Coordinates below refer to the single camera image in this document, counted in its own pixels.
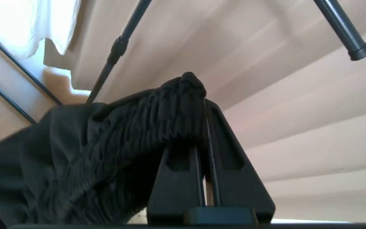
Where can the black clothes rack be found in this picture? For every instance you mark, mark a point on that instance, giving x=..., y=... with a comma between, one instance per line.
x=342, y=25

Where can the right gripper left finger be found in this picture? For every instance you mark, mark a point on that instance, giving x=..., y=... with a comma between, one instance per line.
x=176, y=191

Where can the white laundry basket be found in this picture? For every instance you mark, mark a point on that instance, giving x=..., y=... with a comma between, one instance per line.
x=140, y=217

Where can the beige curtain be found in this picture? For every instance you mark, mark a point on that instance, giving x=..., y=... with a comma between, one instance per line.
x=297, y=111

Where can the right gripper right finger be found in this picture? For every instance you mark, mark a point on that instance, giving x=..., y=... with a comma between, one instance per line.
x=240, y=191

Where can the black garment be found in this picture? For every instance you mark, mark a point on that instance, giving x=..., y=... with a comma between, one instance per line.
x=91, y=159

